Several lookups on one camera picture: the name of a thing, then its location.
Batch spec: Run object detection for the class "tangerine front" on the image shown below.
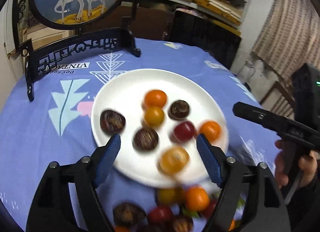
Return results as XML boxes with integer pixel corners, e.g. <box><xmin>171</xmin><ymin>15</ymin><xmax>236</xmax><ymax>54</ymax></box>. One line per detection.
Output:
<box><xmin>228</xmin><ymin>219</ymin><xmax>236</xmax><ymax>231</ymax></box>

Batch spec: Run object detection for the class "tangerine with leaf back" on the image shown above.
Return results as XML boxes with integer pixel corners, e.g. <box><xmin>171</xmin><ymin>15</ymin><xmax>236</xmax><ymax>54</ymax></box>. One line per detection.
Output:
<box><xmin>184</xmin><ymin>186</ymin><xmax>210</xmax><ymax>212</ymax></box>

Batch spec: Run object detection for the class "small tangerine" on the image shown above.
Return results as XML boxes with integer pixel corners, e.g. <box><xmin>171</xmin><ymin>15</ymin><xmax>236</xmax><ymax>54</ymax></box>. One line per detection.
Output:
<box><xmin>198</xmin><ymin>121</ymin><xmax>221</xmax><ymax>143</ymax></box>

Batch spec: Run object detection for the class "striped curtain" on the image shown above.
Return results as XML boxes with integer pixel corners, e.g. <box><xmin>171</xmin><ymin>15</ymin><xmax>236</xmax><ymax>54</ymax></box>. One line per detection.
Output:
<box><xmin>252</xmin><ymin>0</ymin><xmax>319</xmax><ymax>83</ymax></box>

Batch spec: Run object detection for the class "pale yellow persimmon fruit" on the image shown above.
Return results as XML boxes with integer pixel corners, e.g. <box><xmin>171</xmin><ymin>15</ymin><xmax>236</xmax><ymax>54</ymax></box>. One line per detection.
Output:
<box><xmin>158</xmin><ymin>146</ymin><xmax>190</xmax><ymax>176</ymax></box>

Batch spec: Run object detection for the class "white thermos jug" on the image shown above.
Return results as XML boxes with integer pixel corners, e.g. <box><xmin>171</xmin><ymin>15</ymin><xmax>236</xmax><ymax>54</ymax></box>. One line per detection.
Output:
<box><xmin>237</xmin><ymin>60</ymin><xmax>256</xmax><ymax>84</ymax></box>

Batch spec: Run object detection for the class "dark plum with leaf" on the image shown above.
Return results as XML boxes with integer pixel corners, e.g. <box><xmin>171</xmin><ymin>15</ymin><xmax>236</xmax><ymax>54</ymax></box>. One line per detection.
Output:
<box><xmin>201</xmin><ymin>199</ymin><xmax>217</xmax><ymax>219</ymax></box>

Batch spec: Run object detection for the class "dark brown water chestnut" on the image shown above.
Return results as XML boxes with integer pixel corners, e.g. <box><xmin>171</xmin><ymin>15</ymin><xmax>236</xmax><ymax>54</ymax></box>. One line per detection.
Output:
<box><xmin>133</xmin><ymin>127</ymin><xmax>159</xmax><ymax>152</ymax></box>

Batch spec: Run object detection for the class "blue patterned tablecloth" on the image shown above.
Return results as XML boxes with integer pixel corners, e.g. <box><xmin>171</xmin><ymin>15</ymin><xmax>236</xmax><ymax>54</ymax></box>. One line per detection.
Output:
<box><xmin>1</xmin><ymin>39</ymin><xmax>278</xmax><ymax>229</ymax></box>

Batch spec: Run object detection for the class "person right hand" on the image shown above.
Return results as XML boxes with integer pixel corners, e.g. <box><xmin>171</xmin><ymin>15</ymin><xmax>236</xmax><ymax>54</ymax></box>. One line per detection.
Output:
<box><xmin>274</xmin><ymin>151</ymin><xmax>318</xmax><ymax>188</ymax></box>

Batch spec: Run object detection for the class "yellow green round fruit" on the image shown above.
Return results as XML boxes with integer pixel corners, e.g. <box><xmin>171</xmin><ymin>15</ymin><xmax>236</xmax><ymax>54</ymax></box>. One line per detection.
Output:
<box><xmin>156</xmin><ymin>187</ymin><xmax>185</xmax><ymax>206</ymax></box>

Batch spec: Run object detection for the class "wooden chair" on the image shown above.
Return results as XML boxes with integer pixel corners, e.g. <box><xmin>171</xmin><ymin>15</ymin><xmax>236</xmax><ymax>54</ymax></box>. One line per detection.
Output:
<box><xmin>259</xmin><ymin>81</ymin><xmax>295</xmax><ymax>119</ymax></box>

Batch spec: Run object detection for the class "black folded table panel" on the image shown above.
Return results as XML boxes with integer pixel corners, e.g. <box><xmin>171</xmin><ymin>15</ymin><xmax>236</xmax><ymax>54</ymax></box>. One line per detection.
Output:
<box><xmin>163</xmin><ymin>10</ymin><xmax>241</xmax><ymax>69</ymax></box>

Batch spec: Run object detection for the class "small red tomato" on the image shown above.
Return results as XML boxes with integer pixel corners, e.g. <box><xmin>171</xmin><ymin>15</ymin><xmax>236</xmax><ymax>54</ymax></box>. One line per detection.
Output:
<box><xmin>148</xmin><ymin>205</ymin><xmax>174</xmax><ymax>224</ymax></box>

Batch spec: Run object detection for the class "white oval plate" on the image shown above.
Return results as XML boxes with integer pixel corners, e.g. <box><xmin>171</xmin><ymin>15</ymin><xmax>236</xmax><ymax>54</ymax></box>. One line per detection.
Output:
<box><xmin>91</xmin><ymin>69</ymin><xmax>229</xmax><ymax>188</ymax></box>

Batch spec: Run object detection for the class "dark chestnut back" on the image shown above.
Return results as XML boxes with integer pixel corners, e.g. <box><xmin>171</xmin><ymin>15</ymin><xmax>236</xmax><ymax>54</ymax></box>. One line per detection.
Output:
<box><xmin>168</xmin><ymin>99</ymin><xmax>190</xmax><ymax>120</ymax></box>

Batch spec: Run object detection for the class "orange kumquat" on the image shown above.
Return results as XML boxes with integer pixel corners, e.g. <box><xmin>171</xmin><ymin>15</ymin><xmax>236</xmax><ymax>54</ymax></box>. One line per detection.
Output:
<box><xmin>144</xmin><ymin>90</ymin><xmax>167</xmax><ymax>108</ymax></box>
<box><xmin>144</xmin><ymin>107</ymin><xmax>164</xmax><ymax>128</ymax></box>

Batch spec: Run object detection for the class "dark red plum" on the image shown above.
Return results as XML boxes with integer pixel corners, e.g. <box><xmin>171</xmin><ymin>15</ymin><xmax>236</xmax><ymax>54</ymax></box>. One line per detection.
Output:
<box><xmin>173</xmin><ymin>121</ymin><xmax>195</xmax><ymax>143</ymax></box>

